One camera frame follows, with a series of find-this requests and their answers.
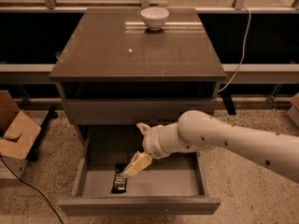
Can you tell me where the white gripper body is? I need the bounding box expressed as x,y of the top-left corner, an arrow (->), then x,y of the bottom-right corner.
142,125 -> 170,160

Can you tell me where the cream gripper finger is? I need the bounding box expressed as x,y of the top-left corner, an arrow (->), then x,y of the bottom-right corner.
136,122 -> 150,135
122,151 -> 152,177

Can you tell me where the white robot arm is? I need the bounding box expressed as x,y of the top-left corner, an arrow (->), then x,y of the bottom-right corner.
123,110 -> 299,183

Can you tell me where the closed grey top drawer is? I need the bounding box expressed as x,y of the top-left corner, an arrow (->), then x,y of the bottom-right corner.
62,99 -> 217,125

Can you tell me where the open grey middle drawer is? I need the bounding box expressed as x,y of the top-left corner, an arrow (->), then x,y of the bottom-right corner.
59,125 -> 221,216

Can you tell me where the grey drawer cabinet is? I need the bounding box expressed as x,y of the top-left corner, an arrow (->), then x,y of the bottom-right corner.
49,7 -> 227,147

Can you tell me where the black stand foot right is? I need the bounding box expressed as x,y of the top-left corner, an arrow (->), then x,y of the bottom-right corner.
221,93 -> 236,116

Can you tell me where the black stand foot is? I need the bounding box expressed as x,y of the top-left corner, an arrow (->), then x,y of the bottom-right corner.
26,105 -> 58,161
221,93 -> 236,116

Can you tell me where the black stand foot left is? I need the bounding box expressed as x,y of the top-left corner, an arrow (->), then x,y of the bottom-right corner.
26,105 -> 58,161

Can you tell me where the white ceramic bowl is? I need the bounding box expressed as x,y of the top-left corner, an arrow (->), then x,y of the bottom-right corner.
141,7 -> 169,31

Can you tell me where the open cardboard box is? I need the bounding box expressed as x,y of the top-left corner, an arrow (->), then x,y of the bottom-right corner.
0,91 -> 41,179

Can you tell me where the cardboard box at right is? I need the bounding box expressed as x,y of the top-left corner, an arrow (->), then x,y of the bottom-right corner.
287,92 -> 299,127

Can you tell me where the black floor cable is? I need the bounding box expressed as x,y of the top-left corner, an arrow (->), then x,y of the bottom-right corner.
0,154 -> 64,224

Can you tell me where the grey metal window rail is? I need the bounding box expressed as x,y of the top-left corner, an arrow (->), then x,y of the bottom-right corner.
0,63 -> 299,84

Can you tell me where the white hanging cable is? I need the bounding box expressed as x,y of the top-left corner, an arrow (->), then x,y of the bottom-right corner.
218,7 -> 252,94

